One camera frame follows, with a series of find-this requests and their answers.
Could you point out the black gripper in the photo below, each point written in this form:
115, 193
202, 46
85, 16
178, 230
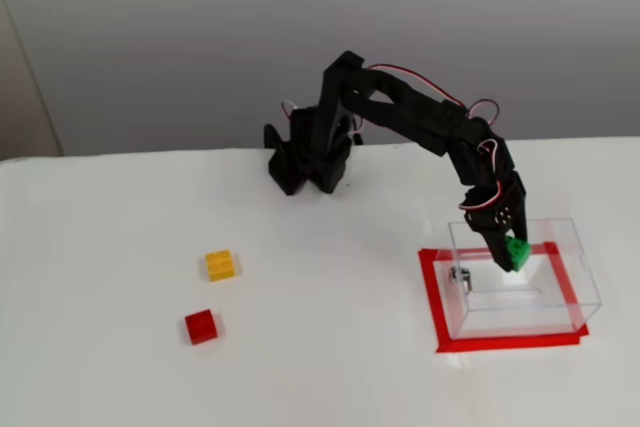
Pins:
489, 225

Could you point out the green lego brick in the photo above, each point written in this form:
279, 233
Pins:
517, 253

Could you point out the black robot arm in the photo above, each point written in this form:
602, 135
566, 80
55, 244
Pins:
400, 107

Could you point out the transparent plastic box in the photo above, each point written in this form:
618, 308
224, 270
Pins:
525, 317

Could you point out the yellow lego brick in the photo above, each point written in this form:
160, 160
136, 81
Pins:
222, 265

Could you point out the red lego brick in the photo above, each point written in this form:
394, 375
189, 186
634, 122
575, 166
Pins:
202, 327

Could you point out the silver cam lock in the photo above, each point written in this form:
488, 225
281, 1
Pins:
460, 277

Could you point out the black table clamp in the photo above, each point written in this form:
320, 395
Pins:
273, 141

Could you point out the red tape frame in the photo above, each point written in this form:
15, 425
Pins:
430, 297

